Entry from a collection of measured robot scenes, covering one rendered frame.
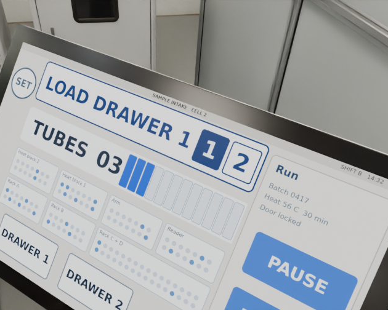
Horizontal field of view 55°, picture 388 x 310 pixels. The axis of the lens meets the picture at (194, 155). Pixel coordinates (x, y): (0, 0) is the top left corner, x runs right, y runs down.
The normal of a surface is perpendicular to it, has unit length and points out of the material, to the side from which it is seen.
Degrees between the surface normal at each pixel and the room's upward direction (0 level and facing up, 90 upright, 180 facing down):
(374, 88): 90
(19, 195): 50
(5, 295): 0
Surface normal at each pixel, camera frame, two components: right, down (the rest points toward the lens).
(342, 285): -0.33, -0.06
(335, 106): -0.96, 0.15
